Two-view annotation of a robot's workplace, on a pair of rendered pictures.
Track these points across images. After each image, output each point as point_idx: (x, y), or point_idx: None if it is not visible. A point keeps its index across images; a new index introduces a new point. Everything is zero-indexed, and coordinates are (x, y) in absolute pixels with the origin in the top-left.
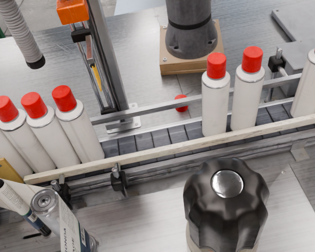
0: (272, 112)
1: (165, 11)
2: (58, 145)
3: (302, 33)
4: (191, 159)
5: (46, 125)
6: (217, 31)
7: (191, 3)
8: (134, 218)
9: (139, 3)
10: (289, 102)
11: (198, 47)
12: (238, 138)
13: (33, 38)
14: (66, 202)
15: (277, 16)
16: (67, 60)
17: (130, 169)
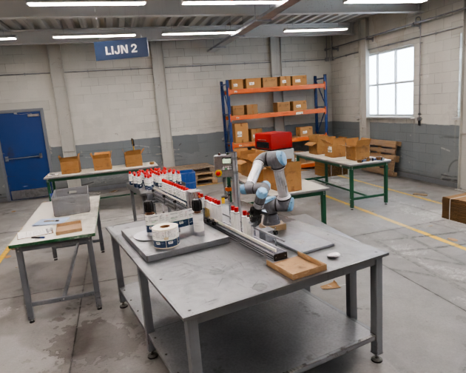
0: None
1: (295, 221)
2: (214, 212)
3: (291, 236)
4: (225, 229)
5: (214, 205)
6: (279, 224)
7: (263, 206)
8: (207, 228)
9: (297, 217)
10: None
11: (264, 221)
12: (231, 229)
13: (225, 192)
14: (208, 223)
15: (299, 232)
16: None
17: (219, 226)
